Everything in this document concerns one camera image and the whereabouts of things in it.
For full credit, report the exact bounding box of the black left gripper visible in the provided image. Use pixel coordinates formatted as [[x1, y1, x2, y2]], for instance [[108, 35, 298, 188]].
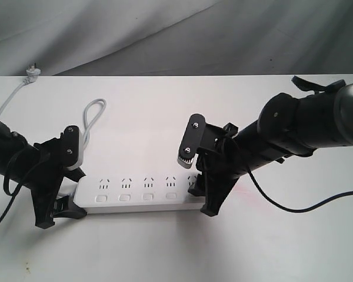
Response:
[[30, 138, 87, 229]]

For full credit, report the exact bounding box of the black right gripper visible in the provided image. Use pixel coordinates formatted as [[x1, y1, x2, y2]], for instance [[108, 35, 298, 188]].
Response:
[[188, 123, 249, 217]]

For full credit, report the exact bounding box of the white five-socket power strip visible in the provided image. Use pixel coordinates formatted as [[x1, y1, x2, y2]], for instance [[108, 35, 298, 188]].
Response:
[[74, 173, 205, 214]]

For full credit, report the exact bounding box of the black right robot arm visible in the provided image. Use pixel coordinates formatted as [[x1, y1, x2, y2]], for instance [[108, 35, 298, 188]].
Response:
[[178, 76, 353, 217]]

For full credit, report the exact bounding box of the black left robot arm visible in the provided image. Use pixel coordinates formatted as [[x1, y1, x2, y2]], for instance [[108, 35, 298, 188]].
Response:
[[0, 121, 87, 229]]

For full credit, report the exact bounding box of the grey backdrop cloth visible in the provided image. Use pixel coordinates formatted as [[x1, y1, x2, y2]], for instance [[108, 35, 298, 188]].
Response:
[[0, 1, 353, 76]]

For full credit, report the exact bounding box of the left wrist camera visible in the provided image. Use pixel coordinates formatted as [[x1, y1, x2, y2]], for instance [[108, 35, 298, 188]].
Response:
[[60, 125, 84, 171]]

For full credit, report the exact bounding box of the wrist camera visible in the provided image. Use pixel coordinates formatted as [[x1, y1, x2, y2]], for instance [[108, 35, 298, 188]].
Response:
[[60, 125, 84, 171], [178, 113, 226, 169]]

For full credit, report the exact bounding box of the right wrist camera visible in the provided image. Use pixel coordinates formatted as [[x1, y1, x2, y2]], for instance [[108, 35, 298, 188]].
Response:
[[178, 113, 226, 169]]

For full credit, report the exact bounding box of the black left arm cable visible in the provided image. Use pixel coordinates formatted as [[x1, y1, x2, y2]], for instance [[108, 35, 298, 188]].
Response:
[[0, 146, 41, 236]]

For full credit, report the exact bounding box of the white wall plug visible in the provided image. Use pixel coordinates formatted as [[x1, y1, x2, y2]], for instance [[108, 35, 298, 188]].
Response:
[[24, 63, 41, 85]]

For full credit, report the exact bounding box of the grey power cord with plug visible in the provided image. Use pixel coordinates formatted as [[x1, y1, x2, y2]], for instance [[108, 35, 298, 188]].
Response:
[[0, 78, 106, 177]]

